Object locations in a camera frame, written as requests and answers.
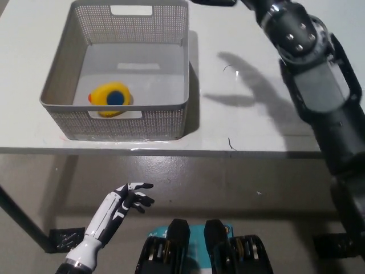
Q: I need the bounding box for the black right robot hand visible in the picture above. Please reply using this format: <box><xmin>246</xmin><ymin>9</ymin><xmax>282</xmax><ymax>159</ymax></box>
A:
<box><xmin>189</xmin><ymin>0</ymin><xmax>243</xmax><ymax>6</ymax></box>

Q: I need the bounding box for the yellow duck toy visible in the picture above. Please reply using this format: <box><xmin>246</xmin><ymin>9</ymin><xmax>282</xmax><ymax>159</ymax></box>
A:
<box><xmin>87</xmin><ymin>81</ymin><xmax>135</xmax><ymax>119</ymax></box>

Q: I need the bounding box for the black teal robot body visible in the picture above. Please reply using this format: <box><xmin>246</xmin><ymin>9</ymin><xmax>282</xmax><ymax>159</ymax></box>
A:
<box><xmin>136</xmin><ymin>218</ymin><xmax>274</xmax><ymax>274</ymax></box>

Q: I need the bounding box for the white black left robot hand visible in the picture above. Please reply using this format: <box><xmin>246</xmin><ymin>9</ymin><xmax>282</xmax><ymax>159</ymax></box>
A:
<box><xmin>82</xmin><ymin>182</ymin><xmax>156</xmax><ymax>248</ymax></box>

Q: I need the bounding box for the black table leg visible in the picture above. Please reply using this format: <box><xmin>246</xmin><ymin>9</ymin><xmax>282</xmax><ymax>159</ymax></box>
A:
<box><xmin>0</xmin><ymin>183</ymin><xmax>48</xmax><ymax>254</ymax></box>

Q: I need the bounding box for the grey perforated plastic basket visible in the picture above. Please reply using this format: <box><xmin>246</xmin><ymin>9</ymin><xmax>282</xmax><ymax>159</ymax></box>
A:
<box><xmin>38</xmin><ymin>0</ymin><xmax>191</xmax><ymax>142</ymax></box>

